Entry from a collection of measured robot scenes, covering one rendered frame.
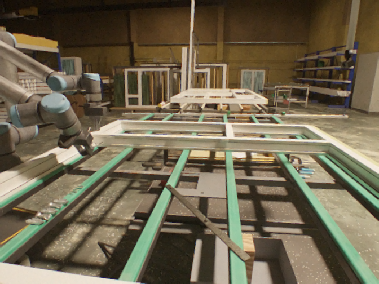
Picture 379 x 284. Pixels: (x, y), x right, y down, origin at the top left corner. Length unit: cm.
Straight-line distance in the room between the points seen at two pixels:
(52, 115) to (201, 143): 76
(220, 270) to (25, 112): 88
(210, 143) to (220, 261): 69
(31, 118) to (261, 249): 101
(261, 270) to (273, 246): 10
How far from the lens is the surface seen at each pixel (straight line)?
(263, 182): 113
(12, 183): 110
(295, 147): 141
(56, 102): 100
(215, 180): 101
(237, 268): 60
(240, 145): 135
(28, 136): 194
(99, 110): 156
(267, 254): 105
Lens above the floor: 128
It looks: 16 degrees down
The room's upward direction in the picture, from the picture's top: straight up
